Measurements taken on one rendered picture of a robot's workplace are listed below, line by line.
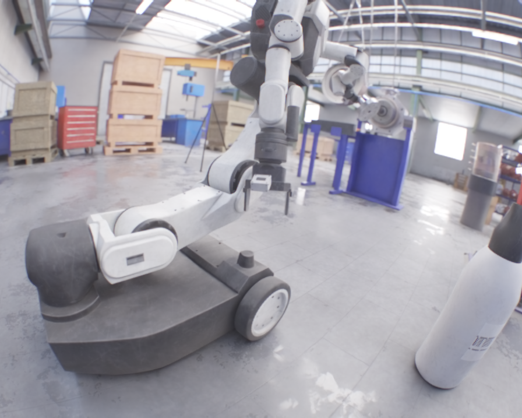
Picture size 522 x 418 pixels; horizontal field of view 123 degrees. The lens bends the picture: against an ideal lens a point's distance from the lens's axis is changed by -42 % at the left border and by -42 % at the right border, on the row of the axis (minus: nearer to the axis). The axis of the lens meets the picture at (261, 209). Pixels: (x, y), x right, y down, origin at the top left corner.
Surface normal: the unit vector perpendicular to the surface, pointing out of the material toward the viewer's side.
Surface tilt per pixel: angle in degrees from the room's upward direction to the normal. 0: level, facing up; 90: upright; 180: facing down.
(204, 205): 90
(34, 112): 90
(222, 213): 107
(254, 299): 43
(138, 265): 90
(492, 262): 56
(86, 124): 90
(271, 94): 78
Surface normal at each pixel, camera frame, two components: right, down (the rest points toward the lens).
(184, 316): 0.13, -0.94
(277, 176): -0.19, 0.07
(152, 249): 0.74, 0.29
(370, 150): -0.69, 0.13
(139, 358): 0.52, 0.32
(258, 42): -0.29, 0.47
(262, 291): -0.14, -0.79
